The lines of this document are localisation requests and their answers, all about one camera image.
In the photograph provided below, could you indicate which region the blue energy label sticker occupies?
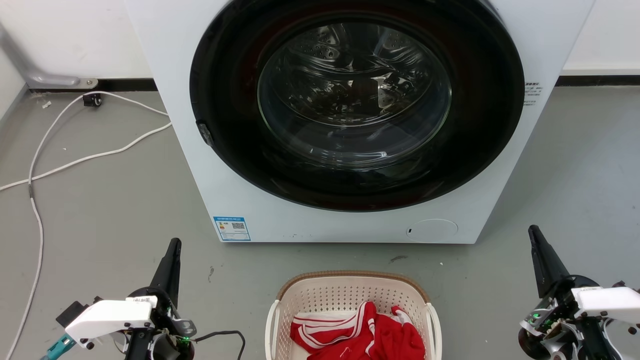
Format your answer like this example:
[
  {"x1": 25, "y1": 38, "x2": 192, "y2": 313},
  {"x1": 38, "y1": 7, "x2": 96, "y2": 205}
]
[{"x1": 213, "y1": 216, "x2": 251, "y2": 242}]

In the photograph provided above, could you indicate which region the teal cable connector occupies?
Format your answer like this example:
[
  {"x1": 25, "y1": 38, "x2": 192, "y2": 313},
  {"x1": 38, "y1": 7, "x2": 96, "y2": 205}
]
[{"x1": 41, "y1": 334, "x2": 77, "y2": 360}]

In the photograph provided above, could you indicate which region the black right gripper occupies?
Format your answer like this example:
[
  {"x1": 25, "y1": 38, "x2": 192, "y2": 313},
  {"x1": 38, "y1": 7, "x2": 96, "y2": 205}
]
[{"x1": 517, "y1": 224, "x2": 618, "y2": 360}]

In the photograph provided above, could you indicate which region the red white striped garment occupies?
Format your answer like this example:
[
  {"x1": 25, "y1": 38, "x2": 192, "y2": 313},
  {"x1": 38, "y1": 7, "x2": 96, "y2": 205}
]
[{"x1": 290, "y1": 301, "x2": 426, "y2": 360}]

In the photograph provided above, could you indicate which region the long white power cable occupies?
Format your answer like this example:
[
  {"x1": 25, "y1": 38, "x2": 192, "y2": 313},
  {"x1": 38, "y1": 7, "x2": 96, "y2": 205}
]
[{"x1": 4, "y1": 91, "x2": 170, "y2": 360}]

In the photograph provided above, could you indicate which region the round white filter cover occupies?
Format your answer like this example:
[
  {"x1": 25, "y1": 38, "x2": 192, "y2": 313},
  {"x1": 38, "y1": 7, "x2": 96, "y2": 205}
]
[{"x1": 405, "y1": 218, "x2": 459, "y2": 244}]

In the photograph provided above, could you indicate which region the white front-load washing machine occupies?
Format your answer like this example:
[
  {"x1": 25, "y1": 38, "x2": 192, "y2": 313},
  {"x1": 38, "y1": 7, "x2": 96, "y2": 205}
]
[{"x1": 124, "y1": 0, "x2": 597, "y2": 245}]

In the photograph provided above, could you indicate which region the white hose cable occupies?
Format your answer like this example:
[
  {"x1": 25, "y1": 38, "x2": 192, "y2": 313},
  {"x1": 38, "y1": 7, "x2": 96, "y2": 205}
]
[{"x1": 0, "y1": 122, "x2": 173, "y2": 192}]

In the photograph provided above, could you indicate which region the white plastic laundry basket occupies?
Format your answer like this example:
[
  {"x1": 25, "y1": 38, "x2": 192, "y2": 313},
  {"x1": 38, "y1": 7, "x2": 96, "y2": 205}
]
[{"x1": 265, "y1": 270, "x2": 443, "y2": 360}]

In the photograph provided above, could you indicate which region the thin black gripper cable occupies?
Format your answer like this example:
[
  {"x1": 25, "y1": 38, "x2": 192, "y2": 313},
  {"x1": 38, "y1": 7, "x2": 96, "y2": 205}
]
[{"x1": 192, "y1": 330, "x2": 246, "y2": 360}]

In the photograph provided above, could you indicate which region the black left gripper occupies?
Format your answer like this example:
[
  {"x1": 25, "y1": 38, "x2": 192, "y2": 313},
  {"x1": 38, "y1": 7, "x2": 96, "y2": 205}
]
[{"x1": 124, "y1": 238, "x2": 197, "y2": 360}]

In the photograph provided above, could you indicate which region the black round glass washer door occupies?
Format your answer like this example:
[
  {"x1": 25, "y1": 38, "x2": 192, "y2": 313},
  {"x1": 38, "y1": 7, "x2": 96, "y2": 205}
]
[{"x1": 189, "y1": 0, "x2": 526, "y2": 212}]

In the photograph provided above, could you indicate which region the grey wall pipe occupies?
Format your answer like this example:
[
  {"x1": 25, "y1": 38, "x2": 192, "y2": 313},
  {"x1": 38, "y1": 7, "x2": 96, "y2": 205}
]
[{"x1": 0, "y1": 22, "x2": 99, "y2": 90}]

